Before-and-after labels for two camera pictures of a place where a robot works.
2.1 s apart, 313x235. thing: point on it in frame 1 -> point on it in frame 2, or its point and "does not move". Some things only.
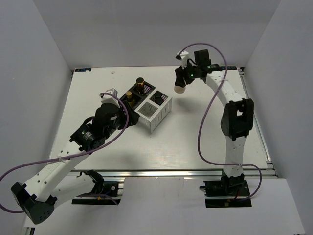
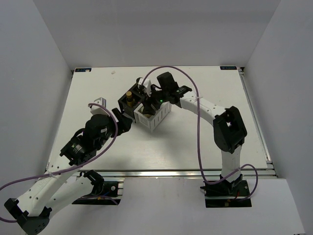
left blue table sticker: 82,69 does not move
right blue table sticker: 229,67 does not move
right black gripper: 179,81 -> 147,108
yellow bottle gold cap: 129,98 does not move
